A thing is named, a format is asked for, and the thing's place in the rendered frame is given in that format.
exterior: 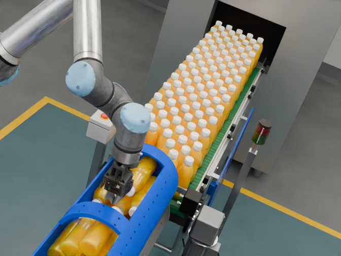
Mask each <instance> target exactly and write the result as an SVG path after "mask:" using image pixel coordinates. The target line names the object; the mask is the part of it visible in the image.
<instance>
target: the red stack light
mask: <svg viewBox="0 0 341 256"><path fill-rule="evenodd" d="M255 131H256V133H258V134H259V135H261V136H268V135H269V133H270V131H271V128H270V129H265V128H263V127H261V126H260V124H259V122H258V124H257V126H256V129H255Z"/></svg>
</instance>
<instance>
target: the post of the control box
mask: <svg viewBox="0 0 341 256"><path fill-rule="evenodd" d="M106 147H107V144H103V143H101V142H99V141H97V143H96V147H95V151H94V156H93V160H92V164H91V168H90V172H89V176H88V180H87V185H86V188H87V186H88V185H89V184H90V183H91V182H92V180H93V179H94V178H95V177H96V175H97V172H98V170H99V168H100V167H101V166H102V163H103V159H104V155H105V151H106Z"/></svg>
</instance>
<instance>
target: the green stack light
mask: <svg viewBox="0 0 341 256"><path fill-rule="evenodd" d="M267 137H268V136H261V135H259V134H258V133H256V131H254V133H253V136H252V138H251V139H252V141H253V142H254V143H256V144H258V145H263V144H265V141H266V139H267Z"/></svg>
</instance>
